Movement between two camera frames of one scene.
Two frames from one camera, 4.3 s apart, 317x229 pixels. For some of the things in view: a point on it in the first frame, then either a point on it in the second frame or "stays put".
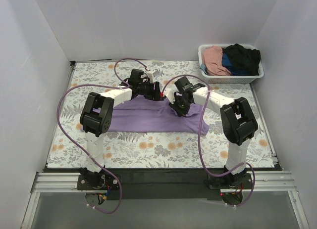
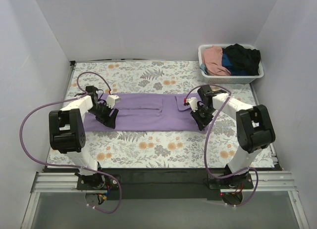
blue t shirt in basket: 235,70 stays put
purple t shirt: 145,114 stays put
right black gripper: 179,109 → 201,115
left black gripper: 156,91 → 104,112
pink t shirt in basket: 212,57 stays put
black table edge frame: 164,183 stays put
